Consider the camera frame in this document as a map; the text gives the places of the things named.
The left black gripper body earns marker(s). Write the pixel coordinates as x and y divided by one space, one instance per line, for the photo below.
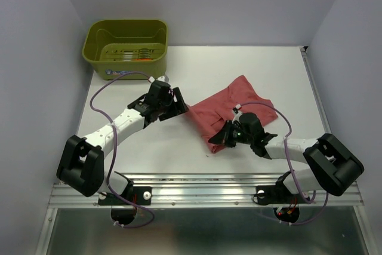
170 108

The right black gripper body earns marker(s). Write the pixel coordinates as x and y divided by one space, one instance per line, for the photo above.
232 134

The red t shirt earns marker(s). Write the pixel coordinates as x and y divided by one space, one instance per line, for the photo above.
210 114

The olive green plastic bin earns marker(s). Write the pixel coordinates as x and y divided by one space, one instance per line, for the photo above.
118 46

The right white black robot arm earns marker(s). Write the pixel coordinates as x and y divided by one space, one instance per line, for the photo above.
332 167

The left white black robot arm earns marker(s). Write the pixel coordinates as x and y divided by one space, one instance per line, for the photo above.
82 162

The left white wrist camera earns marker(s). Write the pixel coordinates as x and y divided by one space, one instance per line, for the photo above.
163 78

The aluminium front rail frame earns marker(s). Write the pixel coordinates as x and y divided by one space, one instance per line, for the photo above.
203 201

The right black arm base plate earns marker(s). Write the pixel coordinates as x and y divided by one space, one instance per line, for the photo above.
273 194

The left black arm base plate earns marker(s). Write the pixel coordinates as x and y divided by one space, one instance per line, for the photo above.
140 195

